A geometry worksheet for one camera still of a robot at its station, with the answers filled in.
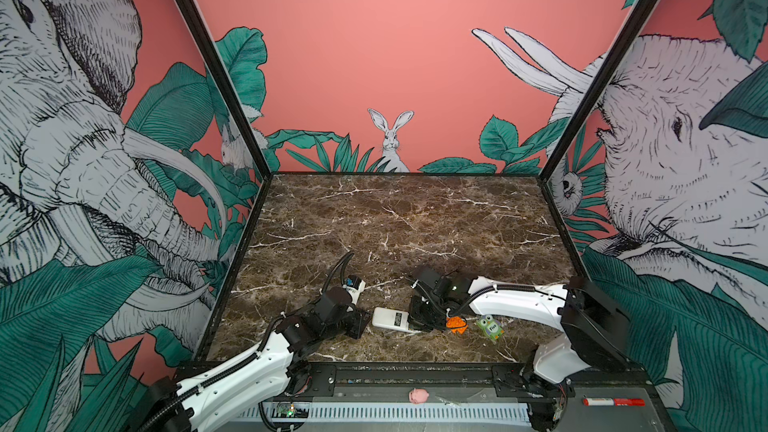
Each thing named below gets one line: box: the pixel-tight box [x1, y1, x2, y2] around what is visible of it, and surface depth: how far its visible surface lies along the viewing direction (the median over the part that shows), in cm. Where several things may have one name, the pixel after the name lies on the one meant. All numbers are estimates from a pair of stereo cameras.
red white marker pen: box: [582, 398, 646, 406], surface depth 73 cm
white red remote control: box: [371, 307, 421, 334], surface depth 84 cm
